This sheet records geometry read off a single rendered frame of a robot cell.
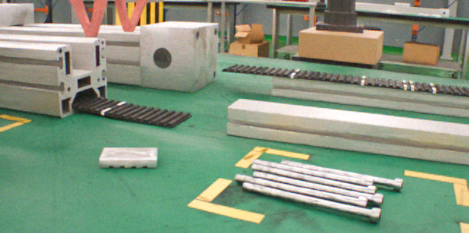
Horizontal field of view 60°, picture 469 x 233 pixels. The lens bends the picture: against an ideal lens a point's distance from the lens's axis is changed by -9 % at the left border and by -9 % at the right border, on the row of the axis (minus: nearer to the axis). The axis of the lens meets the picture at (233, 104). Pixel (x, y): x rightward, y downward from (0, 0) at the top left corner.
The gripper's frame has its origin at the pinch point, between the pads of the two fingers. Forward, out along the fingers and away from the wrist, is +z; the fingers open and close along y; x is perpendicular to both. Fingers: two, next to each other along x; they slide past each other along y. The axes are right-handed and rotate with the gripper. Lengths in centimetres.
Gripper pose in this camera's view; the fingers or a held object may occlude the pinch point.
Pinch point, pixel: (111, 27)
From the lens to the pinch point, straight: 52.9
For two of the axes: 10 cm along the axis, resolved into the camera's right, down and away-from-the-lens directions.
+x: 9.4, 1.2, -3.1
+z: -0.4, 9.7, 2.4
